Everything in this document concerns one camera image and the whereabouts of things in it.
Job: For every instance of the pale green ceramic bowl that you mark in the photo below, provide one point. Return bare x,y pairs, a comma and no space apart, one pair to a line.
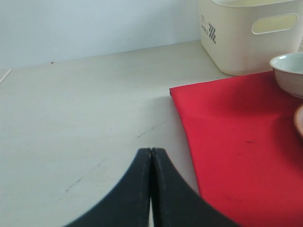
288,71

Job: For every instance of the red scalloped table cloth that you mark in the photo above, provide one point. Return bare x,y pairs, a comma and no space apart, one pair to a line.
246,152

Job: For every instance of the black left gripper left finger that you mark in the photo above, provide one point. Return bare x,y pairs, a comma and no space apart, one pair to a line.
128,203

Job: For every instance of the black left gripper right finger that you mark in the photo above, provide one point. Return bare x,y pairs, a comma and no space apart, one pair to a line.
174,202

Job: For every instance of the cream plastic bin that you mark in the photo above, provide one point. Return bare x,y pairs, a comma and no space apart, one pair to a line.
241,37

